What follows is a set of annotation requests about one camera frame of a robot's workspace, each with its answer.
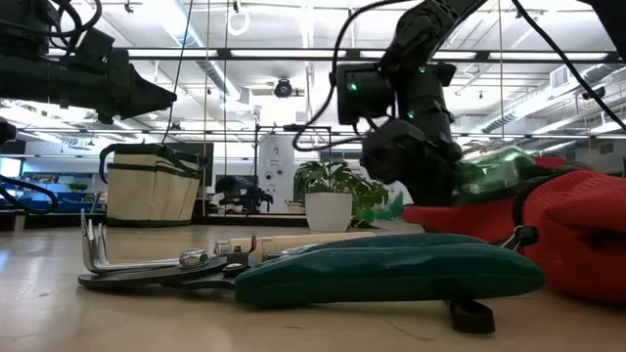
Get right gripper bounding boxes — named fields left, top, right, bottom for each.
left=360, top=66, right=465, bottom=207

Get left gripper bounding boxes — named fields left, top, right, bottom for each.
left=0, top=46, right=178, bottom=121

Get shiny green garden tool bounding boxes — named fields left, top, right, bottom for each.
left=453, top=145, right=540, bottom=207

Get green handled pruning shears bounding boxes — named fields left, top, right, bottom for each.
left=76, top=224, right=548, bottom=336

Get wooden handled hand rake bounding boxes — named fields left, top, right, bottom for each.
left=79, top=209, right=379, bottom=275

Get red black gardening glove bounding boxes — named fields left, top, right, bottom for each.
left=403, top=154, right=626, bottom=305

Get beige green gardening bag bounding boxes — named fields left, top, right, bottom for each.
left=98, top=142, right=210, bottom=229

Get green plant in white pot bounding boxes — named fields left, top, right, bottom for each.
left=291, top=157, right=391, bottom=234

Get white panel with dials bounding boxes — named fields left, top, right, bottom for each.
left=258, top=134, right=296, bottom=214

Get black hanging cable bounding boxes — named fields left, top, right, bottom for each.
left=160, top=0, right=196, bottom=145

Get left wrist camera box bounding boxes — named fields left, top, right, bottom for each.
left=75, top=26, right=117, bottom=67

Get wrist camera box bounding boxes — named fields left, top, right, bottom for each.
left=75, top=26, right=117, bottom=67
left=335, top=62, right=396, bottom=126

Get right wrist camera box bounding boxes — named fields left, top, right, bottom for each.
left=335, top=62, right=396, bottom=126

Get white hanging ring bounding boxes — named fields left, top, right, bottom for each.
left=226, top=0, right=252, bottom=37

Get black frame stand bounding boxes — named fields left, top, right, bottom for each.
left=252, top=124, right=335, bottom=217

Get black ceiling camera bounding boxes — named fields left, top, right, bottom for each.
left=273, top=77, right=294, bottom=100

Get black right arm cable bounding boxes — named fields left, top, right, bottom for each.
left=291, top=0, right=427, bottom=154

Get black curved cable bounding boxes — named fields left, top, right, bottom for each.
left=0, top=173, right=61, bottom=217

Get black aluminium rig frame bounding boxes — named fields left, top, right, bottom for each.
left=0, top=208, right=426, bottom=232

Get black slanting cable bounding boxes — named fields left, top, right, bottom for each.
left=510, top=0, right=626, bottom=133

